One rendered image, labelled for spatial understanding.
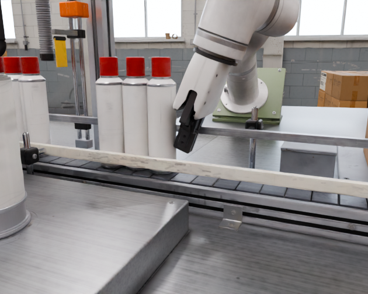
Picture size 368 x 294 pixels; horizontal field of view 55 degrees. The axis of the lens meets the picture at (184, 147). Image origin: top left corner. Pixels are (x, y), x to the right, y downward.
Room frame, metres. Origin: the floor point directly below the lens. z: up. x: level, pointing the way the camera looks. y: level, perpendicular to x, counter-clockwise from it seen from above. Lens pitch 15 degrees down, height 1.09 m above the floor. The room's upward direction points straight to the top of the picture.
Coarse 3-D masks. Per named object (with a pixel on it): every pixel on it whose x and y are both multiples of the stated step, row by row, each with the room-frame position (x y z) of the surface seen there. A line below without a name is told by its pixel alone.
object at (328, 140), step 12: (60, 120) 0.75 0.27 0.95; (72, 120) 0.74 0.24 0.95; (84, 120) 0.73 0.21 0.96; (96, 120) 0.71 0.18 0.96; (204, 132) 0.62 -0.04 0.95; (216, 132) 0.62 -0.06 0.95; (228, 132) 0.61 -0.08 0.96; (240, 132) 0.60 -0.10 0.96; (252, 132) 0.59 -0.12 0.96; (264, 132) 0.58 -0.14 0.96; (276, 132) 0.58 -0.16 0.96; (288, 132) 0.58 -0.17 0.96; (324, 144) 0.55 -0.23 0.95; (336, 144) 0.54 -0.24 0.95; (348, 144) 0.53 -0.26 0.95; (360, 144) 0.53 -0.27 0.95
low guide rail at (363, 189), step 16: (32, 144) 0.68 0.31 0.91; (48, 144) 0.68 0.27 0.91; (96, 160) 0.63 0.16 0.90; (112, 160) 0.61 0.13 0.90; (128, 160) 0.60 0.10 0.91; (144, 160) 0.59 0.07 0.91; (160, 160) 0.58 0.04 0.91; (176, 160) 0.57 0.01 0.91; (208, 176) 0.54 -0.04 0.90; (224, 176) 0.53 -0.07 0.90; (240, 176) 0.52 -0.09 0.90; (256, 176) 0.51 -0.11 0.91; (272, 176) 0.50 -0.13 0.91; (288, 176) 0.49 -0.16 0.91; (304, 176) 0.49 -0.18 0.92; (336, 192) 0.47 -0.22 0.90; (352, 192) 0.46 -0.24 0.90
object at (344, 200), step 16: (48, 160) 0.68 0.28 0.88; (64, 160) 0.68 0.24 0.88; (80, 160) 0.68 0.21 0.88; (144, 176) 0.59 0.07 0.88; (160, 176) 0.59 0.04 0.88; (176, 176) 0.59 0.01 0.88; (192, 176) 0.59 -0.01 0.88; (256, 192) 0.51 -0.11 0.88; (272, 192) 0.51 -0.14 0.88; (288, 192) 0.51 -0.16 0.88; (304, 192) 0.51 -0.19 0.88; (320, 192) 0.51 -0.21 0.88
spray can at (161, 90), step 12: (156, 60) 0.61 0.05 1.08; (168, 60) 0.61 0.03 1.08; (156, 72) 0.61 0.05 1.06; (168, 72) 0.61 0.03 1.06; (156, 84) 0.60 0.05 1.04; (168, 84) 0.60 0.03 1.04; (156, 96) 0.60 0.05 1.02; (168, 96) 0.60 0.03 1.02; (156, 108) 0.60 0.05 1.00; (168, 108) 0.60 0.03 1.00; (156, 120) 0.60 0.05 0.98; (168, 120) 0.60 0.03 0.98; (156, 132) 0.60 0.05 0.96; (168, 132) 0.60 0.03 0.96; (156, 144) 0.60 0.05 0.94; (168, 144) 0.60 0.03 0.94; (156, 156) 0.60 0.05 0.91; (168, 156) 0.60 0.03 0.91
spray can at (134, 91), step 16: (128, 64) 0.63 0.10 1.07; (144, 64) 0.64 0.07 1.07; (128, 80) 0.63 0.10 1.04; (144, 80) 0.63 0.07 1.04; (128, 96) 0.62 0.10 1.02; (144, 96) 0.62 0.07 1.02; (128, 112) 0.62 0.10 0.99; (144, 112) 0.62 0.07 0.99; (128, 128) 0.62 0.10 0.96; (144, 128) 0.62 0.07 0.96; (128, 144) 0.62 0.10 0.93; (144, 144) 0.62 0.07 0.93
